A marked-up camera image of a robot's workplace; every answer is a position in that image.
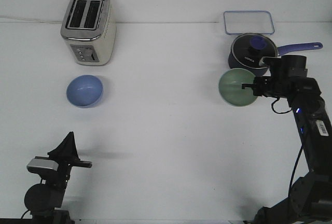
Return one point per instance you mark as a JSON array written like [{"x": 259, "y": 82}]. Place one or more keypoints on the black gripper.
[
  {"x": 66, "y": 157},
  {"x": 282, "y": 71}
]

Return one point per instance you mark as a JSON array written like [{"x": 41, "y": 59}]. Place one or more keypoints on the green bowl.
[{"x": 230, "y": 87}]

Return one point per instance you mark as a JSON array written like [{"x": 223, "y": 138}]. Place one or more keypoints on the blue bowl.
[{"x": 85, "y": 91}]

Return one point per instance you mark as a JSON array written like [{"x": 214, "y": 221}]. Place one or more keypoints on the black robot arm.
[
  {"x": 309, "y": 197},
  {"x": 45, "y": 199}
]

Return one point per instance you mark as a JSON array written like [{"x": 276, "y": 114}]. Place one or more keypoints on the glass pot lid blue knob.
[{"x": 249, "y": 48}]

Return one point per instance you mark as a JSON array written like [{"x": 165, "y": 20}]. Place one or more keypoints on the clear container blue rim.
[{"x": 248, "y": 21}]

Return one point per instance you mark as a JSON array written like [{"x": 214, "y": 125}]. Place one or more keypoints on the cream and steel toaster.
[{"x": 89, "y": 30}]

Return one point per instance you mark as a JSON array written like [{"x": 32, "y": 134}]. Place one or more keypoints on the blue saucepan with handle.
[{"x": 281, "y": 50}]

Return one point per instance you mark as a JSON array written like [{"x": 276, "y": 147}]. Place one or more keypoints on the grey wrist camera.
[{"x": 38, "y": 165}]

